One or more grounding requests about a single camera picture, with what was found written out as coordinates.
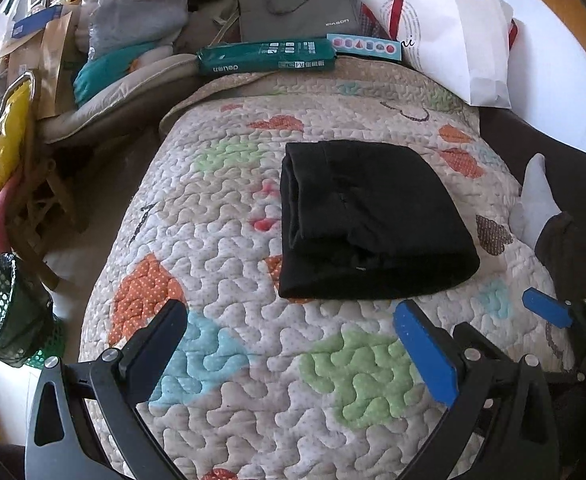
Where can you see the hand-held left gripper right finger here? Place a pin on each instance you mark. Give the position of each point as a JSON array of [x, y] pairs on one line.
[[423, 355]]

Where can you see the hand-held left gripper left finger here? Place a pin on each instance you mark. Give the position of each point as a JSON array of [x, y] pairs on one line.
[[155, 347]]

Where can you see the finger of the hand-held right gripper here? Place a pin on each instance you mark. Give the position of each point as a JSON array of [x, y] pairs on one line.
[[548, 305]]

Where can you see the black pants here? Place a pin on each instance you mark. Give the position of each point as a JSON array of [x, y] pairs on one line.
[[373, 220]]

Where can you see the person's foot in white sock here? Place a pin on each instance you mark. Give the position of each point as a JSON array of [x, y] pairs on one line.
[[535, 200]]

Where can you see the quilted patterned blanket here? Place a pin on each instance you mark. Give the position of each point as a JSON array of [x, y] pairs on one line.
[[248, 260]]

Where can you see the green mesh basket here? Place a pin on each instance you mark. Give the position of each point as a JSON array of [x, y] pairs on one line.
[[8, 315]]

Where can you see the wooden chair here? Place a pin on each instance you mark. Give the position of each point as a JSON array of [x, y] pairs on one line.
[[38, 210]]

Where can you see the beige seat cushion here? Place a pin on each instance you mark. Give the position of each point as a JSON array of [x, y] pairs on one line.
[[113, 105]]

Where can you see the yellow printed bag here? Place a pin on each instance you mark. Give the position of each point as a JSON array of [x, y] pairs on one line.
[[5, 145]]

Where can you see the teal cushion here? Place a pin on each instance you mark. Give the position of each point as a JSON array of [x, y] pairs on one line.
[[103, 72]]

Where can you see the brown paper bag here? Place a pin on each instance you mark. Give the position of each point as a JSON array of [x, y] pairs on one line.
[[53, 65]]

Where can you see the green paper ream pack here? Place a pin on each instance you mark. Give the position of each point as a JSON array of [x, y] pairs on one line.
[[263, 57]]

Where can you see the light blue flat box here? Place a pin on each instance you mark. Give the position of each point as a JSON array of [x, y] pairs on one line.
[[363, 47]]

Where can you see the clear plastic bag of cloth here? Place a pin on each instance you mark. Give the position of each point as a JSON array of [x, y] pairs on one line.
[[128, 15]]

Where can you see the dark blue box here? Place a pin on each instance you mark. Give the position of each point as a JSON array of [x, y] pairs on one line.
[[35, 22]]

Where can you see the white plastic bag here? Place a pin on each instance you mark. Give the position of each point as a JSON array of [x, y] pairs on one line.
[[5, 15]]

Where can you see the grey laptop bag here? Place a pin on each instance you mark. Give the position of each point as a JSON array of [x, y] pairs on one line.
[[298, 10]]

